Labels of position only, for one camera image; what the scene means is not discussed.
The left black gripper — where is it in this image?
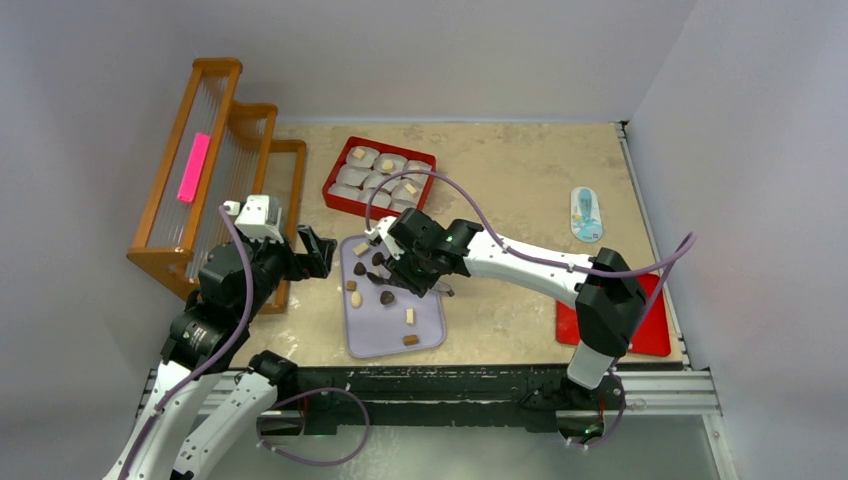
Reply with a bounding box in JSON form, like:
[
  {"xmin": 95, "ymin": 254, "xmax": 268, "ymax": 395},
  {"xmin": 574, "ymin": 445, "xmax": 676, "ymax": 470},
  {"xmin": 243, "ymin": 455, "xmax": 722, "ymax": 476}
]
[{"xmin": 233, "ymin": 222, "xmax": 335, "ymax": 321}]

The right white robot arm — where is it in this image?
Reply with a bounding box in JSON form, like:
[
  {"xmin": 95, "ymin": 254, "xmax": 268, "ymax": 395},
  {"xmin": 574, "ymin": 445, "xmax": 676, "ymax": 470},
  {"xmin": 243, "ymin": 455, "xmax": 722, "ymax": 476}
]
[{"xmin": 365, "ymin": 208, "xmax": 648, "ymax": 407}]

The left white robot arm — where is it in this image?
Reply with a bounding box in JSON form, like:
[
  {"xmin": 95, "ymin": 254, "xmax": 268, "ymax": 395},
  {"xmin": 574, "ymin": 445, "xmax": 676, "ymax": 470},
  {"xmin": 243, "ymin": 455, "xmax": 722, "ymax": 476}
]
[{"xmin": 106, "ymin": 225, "xmax": 337, "ymax": 479}]

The dark chocolate tray centre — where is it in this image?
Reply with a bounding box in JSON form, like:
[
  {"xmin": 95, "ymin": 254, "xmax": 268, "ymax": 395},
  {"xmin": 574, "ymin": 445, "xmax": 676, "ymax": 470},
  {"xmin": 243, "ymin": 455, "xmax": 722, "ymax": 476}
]
[{"xmin": 379, "ymin": 291, "xmax": 396, "ymax": 306}]

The white rectangular chocolate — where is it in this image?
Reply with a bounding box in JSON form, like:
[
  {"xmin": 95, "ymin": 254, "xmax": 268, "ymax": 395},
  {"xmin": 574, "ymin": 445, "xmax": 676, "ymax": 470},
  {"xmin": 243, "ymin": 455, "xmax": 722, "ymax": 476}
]
[{"xmin": 353, "ymin": 243, "xmax": 370, "ymax": 256}]

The red chocolate box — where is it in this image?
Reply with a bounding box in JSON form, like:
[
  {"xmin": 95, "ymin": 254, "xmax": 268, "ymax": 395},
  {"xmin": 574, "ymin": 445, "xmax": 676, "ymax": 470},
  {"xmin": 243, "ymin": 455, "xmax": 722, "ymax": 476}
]
[{"xmin": 322, "ymin": 136, "xmax": 437, "ymax": 220}]

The lavender plastic tray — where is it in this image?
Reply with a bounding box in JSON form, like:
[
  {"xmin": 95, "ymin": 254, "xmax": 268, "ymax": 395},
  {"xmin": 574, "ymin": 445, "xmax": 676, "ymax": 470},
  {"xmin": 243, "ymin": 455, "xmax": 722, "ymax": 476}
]
[{"xmin": 338, "ymin": 235, "xmax": 446, "ymax": 359}]

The orange wooden tiered rack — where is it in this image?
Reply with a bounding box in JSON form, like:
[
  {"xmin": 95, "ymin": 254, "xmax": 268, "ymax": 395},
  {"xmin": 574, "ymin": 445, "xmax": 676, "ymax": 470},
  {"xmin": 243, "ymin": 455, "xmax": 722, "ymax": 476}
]
[{"xmin": 127, "ymin": 57, "xmax": 307, "ymax": 300}]

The pink rectangular block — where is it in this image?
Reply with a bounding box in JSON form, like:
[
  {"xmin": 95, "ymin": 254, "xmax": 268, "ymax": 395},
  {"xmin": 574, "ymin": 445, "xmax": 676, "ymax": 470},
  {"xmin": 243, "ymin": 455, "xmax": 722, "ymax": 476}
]
[{"xmin": 176, "ymin": 133, "xmax": 211, "ymax": 203}]

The blue white sticker card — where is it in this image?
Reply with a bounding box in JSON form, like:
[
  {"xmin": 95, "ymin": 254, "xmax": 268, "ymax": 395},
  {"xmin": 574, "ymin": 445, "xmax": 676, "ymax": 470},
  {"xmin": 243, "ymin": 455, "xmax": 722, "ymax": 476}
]
[{"xmin": 570, "ymin": 186, "xmax": 604, "ymax": 243}]

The red box lid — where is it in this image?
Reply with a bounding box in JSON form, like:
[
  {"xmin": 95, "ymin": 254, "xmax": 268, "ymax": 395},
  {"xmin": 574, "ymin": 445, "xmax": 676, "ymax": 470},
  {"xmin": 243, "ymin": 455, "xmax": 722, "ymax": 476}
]
[{"xmin": 555, "ymin": 293, "xmax": 672, "ymax": 357}]

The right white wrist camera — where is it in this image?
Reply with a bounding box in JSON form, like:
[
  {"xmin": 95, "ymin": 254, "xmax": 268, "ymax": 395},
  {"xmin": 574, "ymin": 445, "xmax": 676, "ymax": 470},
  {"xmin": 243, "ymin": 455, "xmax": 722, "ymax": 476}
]
[{"xmin": 365, "ymin": 216, "xmax": 405, "ymax": 260}]

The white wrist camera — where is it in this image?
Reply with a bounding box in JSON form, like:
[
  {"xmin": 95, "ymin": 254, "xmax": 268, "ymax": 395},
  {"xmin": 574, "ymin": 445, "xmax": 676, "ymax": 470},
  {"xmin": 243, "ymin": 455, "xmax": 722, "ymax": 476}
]
[
  {"xmin": 365, "ymin": 216, "xmax": 405, "ymax": 260},
  {"xmin": 223, "ymin": 194, "xmax": 283, "ymax": 243}
]

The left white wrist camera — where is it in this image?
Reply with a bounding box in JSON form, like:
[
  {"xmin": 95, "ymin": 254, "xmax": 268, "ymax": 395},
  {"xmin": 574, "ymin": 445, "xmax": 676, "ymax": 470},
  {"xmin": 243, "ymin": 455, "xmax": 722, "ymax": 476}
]
[{"xmin": 223, "ymin": 194, "xmax": 283, "ymax": 243}]

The black metal base rail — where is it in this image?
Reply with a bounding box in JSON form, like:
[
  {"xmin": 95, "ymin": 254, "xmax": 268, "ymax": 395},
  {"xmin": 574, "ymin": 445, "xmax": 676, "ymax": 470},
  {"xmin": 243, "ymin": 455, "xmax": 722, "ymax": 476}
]
[{"xmin": 142, "ymin": 362, "xmax": 723, "ymax": 439}]

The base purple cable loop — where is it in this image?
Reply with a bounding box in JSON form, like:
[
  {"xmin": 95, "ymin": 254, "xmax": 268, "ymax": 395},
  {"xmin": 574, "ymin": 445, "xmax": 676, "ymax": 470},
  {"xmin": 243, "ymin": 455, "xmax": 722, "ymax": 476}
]
[{"xmin": 254, "ymin": 387, "xmax": 371, "ymax": 468}]

